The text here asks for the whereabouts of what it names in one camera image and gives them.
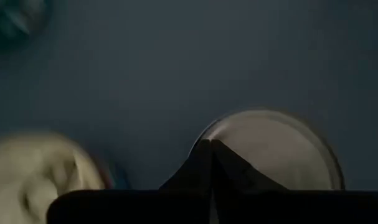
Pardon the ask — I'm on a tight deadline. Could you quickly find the cream-lid salmon can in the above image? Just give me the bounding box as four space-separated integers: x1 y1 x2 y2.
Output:
0 132 129 224

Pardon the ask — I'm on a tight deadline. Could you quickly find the silver-lid seafood can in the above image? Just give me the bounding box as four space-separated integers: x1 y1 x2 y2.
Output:
190 108 345 191

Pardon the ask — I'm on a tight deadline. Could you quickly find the teal can silver lid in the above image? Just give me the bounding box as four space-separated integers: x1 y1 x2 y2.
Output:
0 0 51 55

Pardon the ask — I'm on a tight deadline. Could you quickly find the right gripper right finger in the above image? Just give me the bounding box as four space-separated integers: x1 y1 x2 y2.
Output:
210 139 289 224

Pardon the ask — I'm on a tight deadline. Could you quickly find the blue table mat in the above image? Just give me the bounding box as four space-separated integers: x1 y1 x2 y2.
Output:
0 0 378 224

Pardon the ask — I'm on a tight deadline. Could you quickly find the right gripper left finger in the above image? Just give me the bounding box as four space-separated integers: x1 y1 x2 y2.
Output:
159 139 214 224

